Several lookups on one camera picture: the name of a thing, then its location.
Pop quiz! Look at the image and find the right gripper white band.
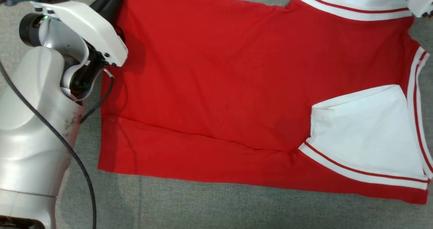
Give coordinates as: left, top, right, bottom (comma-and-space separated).
406, 0, 433, 19

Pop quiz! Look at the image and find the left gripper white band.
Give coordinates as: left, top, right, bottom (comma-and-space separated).
30, 0, 131, 92

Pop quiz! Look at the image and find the red shirt with white sleeves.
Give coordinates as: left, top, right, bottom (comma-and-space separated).
97, 0, 433, 205

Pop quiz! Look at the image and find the thin black left gripper wire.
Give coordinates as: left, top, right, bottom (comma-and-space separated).
80, 68, 115, 124

